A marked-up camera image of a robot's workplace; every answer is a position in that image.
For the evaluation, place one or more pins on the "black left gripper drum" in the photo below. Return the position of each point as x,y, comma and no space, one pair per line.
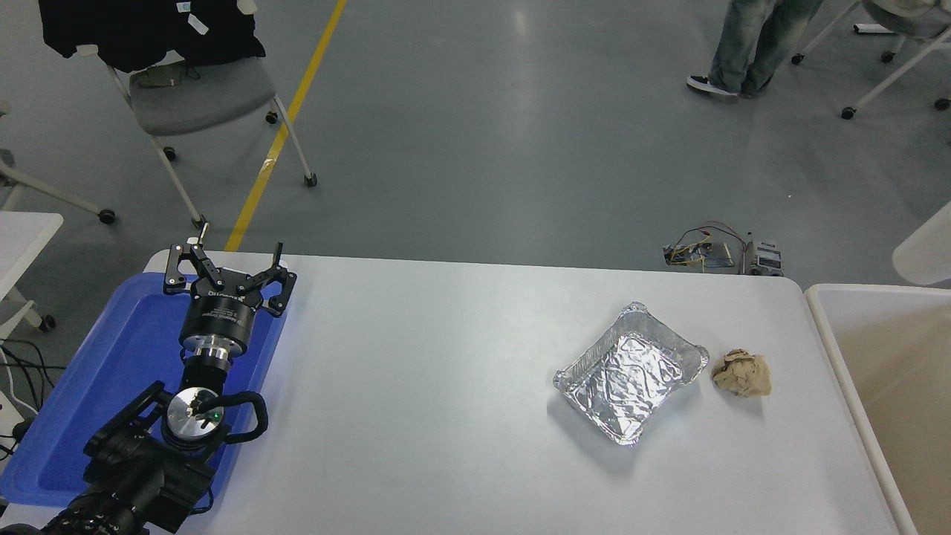
221,316

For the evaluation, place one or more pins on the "pale paper cup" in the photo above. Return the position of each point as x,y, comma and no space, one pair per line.
929,253

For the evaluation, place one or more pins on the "blue plastic tray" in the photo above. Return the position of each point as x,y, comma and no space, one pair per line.
111,357

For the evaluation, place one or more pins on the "white chair base with castor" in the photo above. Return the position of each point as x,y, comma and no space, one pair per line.
52,195

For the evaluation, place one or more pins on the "grey seat wheeled chair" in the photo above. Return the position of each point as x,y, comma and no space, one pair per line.
200,96

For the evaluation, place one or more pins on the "olive pouch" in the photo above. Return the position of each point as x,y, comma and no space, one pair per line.
160,74

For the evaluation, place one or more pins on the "white power strip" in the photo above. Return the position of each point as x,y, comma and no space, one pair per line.
7,416

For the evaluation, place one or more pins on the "black garment with tags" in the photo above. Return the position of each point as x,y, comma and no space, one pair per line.
134,30

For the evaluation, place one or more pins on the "silver foil tray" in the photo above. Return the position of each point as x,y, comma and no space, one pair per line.
631,375

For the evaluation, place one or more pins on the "crumpled tan paper ball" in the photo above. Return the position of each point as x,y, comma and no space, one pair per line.
741,373

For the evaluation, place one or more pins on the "small grey device box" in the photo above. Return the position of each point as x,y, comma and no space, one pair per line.
765,260

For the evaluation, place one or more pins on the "person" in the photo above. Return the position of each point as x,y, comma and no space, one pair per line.
750,44

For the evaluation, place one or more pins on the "large pale bin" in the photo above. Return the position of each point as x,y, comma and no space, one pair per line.
891,386

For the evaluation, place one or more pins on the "white frame wheeled chair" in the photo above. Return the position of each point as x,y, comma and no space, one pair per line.
903,63

